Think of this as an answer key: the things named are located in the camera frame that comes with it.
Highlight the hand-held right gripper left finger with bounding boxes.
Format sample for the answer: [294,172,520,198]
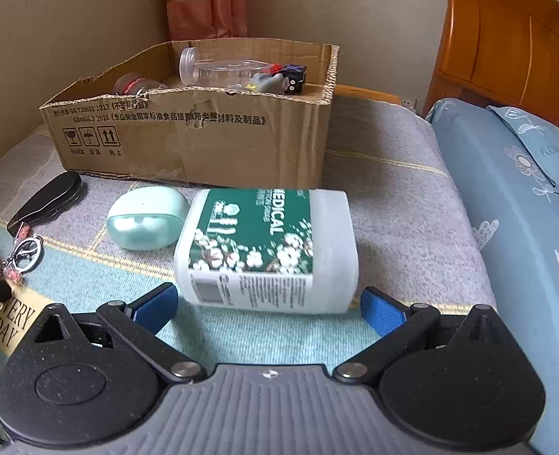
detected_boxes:
[21,282,207,388]

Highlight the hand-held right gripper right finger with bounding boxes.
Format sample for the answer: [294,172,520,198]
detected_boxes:
[331,287,523,386]

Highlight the white plastic bottle green label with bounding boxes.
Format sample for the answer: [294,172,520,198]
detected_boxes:
[174,188,360,316]

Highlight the brown cardboard box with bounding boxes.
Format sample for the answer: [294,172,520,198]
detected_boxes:
[39,39,341,190]

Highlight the glass bottle with silver cap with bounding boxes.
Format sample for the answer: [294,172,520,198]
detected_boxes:
[113,72,169,97]

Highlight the clear glass container with lid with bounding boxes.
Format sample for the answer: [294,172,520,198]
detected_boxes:
[199,58,273,90]

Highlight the grey elephant toy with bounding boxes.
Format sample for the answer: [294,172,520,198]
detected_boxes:
[229,72,285,96]

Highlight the black cube toy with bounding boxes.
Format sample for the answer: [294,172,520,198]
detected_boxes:
[279,64,307,94]

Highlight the mint green earbud case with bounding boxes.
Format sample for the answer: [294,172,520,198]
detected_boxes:
[106,186,191,250]

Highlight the striped grey teal blanket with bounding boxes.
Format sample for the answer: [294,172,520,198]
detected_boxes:
[0,95,498,437]

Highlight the black key case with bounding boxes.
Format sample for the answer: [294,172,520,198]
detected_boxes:
[7,171,83,235]

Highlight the blue floral bed sheet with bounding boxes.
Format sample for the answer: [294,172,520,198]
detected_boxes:
[424,97,559,455]

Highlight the blue floral pillow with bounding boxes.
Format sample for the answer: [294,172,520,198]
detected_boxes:
[485,104,559,200]

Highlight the wooden headboard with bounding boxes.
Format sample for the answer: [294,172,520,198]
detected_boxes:
[422,0,559,145]

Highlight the pink patterned curtain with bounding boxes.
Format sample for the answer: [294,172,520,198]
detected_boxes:
[163,0,248,41]

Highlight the wooden side bed frame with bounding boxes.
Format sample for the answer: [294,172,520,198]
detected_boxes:
[305,83,404,105]

